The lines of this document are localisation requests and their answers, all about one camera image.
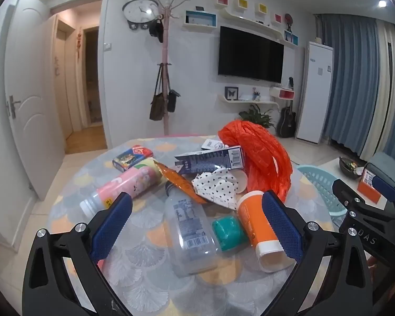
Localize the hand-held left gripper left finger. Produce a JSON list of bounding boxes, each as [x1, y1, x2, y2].
[[22, 191, 133, 316]]

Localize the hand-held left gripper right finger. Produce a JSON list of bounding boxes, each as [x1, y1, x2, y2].
[[261, 190, 377, 316]]

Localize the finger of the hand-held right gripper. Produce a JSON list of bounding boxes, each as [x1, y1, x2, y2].
[[332, 178, 367, 212], [371, 175, 395, 216]]

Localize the orange paper cup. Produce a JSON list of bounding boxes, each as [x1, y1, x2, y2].
[[237, 191, 297, 272]]

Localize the teal plastic basket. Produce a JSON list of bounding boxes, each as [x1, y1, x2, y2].
[[296, 165, 349, 218]]

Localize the pink printed bottle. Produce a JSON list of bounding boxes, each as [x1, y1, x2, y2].
[[80, 165, 162, 216]]

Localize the teal tape roll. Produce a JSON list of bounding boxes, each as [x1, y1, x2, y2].
[[212, 216, 249, 252]]

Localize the white plastic lid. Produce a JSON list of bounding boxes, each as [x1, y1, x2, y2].
[[230, 169, 249, 193]]

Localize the colourful small box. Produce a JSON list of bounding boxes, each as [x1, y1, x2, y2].
[[112, 145, 154, 172]]

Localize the clear plastic bottle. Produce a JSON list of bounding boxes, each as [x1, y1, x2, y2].
[[165, 182, 222, 277]]

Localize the polka dot paper bag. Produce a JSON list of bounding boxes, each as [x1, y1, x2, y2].
[[191, 167, 239, 210]]

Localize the orange snack wrapper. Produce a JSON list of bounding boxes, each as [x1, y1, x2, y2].
[[154, 161, 208, 204]]

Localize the orange plastic bag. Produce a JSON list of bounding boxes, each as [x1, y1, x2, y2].
[[218, 120, 293, 202]]

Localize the person's right hand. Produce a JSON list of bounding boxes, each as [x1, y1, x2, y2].
[[365, 253, 382, 303]]

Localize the orange box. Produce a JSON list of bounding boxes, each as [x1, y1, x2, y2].
[[357, 169, 382, 204]]

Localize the grey-blue sofa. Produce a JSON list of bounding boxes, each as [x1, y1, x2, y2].
[[365, 151, 395, 193]]

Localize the dark bowl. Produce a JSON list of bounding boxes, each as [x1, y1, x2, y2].
[[338, 156, 366, 179]]

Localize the white coffee table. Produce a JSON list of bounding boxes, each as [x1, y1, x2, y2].
[[316, 158, 372, 191]]

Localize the black guitar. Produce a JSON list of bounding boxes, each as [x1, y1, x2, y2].
[[276, 100, 297, 138]]

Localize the blue carton box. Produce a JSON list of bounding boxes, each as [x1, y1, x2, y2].
[[174, 146, 245, 175]]

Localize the beige curtain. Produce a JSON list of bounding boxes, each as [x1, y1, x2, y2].
[[374, 20, 395, 154]]

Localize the green potted plant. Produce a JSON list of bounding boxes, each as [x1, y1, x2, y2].
[[239, 103, 275, 129]]

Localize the red and white box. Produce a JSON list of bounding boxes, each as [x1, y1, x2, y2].
[[269, 86, 295, 101]]

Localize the brown tote bag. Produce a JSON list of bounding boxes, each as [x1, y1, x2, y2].
[[149, 64, 167, 121]]

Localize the white curved low shelf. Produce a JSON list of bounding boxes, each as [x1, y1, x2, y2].
[[217, 92, 282, 109]]

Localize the small black bag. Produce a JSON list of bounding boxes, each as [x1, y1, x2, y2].
[[166, 89, 180, 113]]

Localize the white door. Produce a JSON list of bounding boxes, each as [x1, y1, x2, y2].
[[3, 0, 66, 201]]

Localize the pink coat rack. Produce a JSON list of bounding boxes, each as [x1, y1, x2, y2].
[[150, 0, 185, 135]]

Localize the black hanging cap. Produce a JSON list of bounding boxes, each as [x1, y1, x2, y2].
[[149, 19, 165, 43]]

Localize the white curved long shelf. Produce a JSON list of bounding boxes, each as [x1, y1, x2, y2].
[[217, 7, 298, 45]]

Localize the blue-lined box shelf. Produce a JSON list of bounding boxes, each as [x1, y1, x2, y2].
[[183, 10, 218, 28]]

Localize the metal door handle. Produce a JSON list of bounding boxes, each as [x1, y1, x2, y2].
[[6, 95, 21, 119]]

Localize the black wall television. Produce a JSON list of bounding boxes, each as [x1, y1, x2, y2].
[[218, 26, 284, 84]]

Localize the panda wall clock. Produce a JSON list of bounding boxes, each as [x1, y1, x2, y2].
[[122, 0, 159, 30]]

